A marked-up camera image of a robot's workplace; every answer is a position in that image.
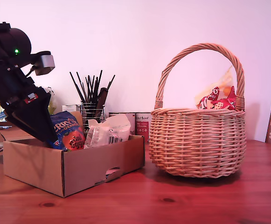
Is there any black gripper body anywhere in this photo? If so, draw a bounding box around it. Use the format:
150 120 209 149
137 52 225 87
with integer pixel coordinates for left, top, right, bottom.
0 60 51 119

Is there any blue mini eggs bag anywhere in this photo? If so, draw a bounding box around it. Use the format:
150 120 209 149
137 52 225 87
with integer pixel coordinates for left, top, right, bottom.
47 111 86 152

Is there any white Galaxy eggs bag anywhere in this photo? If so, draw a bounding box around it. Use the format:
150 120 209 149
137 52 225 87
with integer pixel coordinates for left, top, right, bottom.
83 113 132 150

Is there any small white box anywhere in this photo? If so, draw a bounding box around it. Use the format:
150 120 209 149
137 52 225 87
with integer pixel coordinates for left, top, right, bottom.
62 104 80 113

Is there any brown cardboard box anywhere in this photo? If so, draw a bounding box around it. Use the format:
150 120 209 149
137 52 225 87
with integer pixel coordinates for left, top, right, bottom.
2 111 146 198

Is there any woven wicker basket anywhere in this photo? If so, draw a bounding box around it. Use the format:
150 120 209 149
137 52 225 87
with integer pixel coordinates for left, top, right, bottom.
148 42 247 179

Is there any red and white eggs bag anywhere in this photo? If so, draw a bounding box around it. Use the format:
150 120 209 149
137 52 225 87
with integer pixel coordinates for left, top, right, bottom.
197 85 237 111

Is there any yellow translucent eggs bag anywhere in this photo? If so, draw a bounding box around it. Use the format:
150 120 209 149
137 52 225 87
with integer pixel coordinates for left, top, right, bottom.
194 66 236 104

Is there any black chopstick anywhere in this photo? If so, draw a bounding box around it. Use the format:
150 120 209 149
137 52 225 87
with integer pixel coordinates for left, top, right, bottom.
95 69 103 96
105 74 116 91
76 71 89 104
69 71 85 104

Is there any white labelled tin can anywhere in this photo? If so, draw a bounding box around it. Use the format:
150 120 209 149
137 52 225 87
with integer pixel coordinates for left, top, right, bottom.
108 112 136 136

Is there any black camera cable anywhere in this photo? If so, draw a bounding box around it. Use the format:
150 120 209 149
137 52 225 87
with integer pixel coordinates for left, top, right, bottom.
23 65 37 77

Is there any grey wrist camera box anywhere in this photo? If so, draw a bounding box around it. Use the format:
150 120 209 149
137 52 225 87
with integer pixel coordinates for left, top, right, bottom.
28 50 56 76

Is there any wire utensil holder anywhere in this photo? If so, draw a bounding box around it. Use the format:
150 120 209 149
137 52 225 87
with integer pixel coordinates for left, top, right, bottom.
80 100 106 132

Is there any dark brown utensil handle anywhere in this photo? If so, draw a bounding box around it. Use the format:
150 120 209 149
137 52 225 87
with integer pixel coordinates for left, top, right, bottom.
95 87 109 118

